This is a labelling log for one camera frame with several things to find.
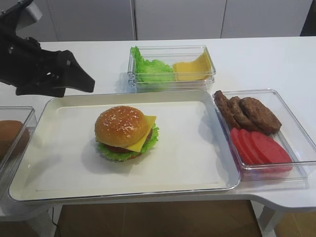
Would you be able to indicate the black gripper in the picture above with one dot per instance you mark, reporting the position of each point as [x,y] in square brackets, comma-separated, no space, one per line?
[25,65]

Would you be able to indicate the sesame bun top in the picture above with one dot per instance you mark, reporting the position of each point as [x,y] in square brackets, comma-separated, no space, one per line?
[122,110]

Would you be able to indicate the green lettuce on burger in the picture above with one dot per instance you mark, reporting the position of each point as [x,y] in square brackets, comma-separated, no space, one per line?
[122,157]

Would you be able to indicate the green lettuce leaf in box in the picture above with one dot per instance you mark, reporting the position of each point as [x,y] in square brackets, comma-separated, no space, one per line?
[151,71]

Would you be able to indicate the clear box lettuce cheese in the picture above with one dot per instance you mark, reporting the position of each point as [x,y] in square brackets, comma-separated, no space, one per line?
[169,55]

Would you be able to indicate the yellow cheese slice on burger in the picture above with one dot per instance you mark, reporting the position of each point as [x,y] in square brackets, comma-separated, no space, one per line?
[123,131]

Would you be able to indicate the yellow cheese slices in box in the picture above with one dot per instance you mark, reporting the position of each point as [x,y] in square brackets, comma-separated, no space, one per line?
[199,69]

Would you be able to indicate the silver metal tray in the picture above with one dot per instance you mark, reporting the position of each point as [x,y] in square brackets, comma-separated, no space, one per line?
[227,163]

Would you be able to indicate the smooth orange bun bottom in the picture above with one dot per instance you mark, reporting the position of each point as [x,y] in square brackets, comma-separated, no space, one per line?
[9,130]

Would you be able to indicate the white paper liner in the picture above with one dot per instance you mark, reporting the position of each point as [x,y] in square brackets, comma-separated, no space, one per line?
[64,158]

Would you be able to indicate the brown patty on burger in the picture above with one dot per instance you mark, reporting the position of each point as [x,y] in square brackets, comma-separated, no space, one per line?
[148,137]

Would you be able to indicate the bottom bun of burger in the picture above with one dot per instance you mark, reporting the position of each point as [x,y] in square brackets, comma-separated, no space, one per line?
[133,155]

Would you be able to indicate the brown patty left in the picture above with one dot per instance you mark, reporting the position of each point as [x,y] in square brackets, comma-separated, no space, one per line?
[221,102]

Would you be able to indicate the brown patty middle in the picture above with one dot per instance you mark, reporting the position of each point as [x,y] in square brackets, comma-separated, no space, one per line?
[239,115]

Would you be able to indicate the red tomato slice left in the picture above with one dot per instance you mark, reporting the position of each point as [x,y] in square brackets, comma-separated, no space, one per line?
[242,151]

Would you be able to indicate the red tomato slice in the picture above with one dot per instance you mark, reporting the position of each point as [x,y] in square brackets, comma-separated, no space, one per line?
[268,149]
[242,151]
[244,137]

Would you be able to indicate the brown patty right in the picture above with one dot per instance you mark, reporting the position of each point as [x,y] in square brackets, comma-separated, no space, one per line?
[260,115]

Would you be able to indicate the red tomato slice middle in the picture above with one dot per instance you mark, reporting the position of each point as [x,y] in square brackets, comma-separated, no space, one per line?
[244,137]

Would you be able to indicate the red tomato slice right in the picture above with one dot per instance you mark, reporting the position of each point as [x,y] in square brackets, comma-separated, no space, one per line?
[268,149]

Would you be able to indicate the clear box patties tomatoes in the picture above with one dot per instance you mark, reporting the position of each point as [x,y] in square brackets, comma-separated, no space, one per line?
[291,136]

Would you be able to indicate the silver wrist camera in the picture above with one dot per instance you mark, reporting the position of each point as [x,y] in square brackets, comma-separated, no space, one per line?
[23,14]

